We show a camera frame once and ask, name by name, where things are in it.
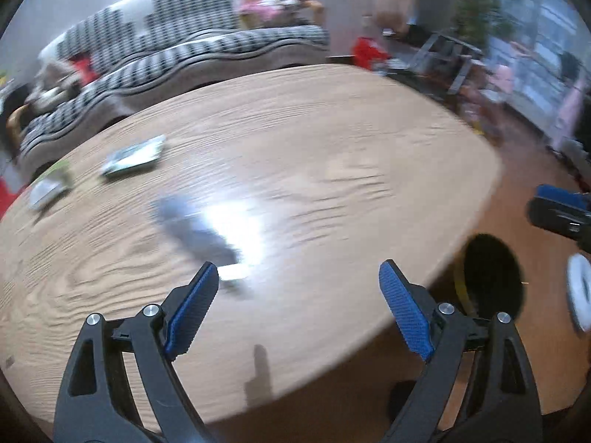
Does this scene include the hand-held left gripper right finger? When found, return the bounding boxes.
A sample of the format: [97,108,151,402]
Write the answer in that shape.
[379,259,542,443]

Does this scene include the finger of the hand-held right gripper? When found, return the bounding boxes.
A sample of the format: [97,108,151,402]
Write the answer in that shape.
[537,183,591,212]
[527,196,591,241]

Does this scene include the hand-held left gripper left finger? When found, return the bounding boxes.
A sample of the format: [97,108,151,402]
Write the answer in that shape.
[53,261,220,443]

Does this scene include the blue-grey wrapper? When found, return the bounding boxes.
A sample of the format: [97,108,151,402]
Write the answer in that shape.
[154,196,245,268]

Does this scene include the black trash bin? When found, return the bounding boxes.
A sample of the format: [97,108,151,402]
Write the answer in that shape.
[455,233,527,321]

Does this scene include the small white paper scrap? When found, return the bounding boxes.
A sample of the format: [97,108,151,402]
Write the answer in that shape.
[217,263,252,282]

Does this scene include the pink cloth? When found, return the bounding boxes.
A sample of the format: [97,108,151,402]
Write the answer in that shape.
[556,78,587,141]

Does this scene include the pink toy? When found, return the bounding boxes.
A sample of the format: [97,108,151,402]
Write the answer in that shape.
[489,62,515,97]

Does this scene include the silver green packet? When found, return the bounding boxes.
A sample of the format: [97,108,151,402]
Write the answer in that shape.
[100,135,167,178]

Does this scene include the green white packet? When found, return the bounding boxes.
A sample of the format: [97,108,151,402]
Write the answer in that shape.
[28,161,75,210]

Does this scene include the black metal chair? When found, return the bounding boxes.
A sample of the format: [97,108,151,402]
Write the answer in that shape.
[406,30,485,95]

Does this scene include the green houseplant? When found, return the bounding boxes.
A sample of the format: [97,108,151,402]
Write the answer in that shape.
[455,0,506,47]

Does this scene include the red plastic stool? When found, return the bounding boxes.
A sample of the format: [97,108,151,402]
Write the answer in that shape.
[0,178,26,220]

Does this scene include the red plastic bag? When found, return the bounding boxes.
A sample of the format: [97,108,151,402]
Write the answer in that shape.
[351,36,389,71]

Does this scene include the black white striped sofa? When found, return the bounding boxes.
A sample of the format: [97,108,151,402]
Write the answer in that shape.
[18,0,331,181]

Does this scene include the red cloth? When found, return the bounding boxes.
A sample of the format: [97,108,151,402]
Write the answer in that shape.
[69,53,95,84]

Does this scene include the pink printed cushion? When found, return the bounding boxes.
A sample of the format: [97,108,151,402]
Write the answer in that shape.
[238,0,315,26]

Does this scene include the white round ring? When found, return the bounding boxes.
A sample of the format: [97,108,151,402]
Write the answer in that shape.
[566,254,591,333]

